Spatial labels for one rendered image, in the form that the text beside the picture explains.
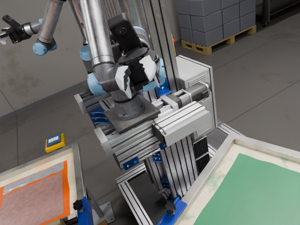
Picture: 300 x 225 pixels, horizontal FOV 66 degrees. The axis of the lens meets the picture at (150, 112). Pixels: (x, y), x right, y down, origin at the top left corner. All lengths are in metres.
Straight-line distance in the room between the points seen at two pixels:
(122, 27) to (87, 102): 1.06
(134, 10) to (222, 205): 0.85
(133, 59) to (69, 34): 4.24
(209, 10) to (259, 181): 3.81
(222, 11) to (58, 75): 3.30
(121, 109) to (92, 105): 0.50
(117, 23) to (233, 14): 4.60
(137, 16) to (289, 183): 0.91
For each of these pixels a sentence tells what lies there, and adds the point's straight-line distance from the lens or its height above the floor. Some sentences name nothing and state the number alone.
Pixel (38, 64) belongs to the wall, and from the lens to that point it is 4.79.
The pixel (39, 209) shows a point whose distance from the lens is 1.39.
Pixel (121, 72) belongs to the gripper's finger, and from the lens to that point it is 0.49.
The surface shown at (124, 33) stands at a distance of 0.54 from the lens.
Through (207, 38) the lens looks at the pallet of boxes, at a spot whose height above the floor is 0.32.
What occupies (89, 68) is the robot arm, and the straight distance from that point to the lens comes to 1.50.
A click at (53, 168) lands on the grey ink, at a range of 1.54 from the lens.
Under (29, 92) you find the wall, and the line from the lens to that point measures 4.93.
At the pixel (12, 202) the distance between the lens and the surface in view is 1.54.
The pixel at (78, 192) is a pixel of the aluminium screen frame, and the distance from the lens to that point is 1.27.
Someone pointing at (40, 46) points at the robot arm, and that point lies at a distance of 1.54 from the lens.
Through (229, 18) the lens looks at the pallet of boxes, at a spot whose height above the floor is 0.51.
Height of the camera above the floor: 1.86
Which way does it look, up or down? 33 degrees down
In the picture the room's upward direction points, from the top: 16 degrees counter-clockwise
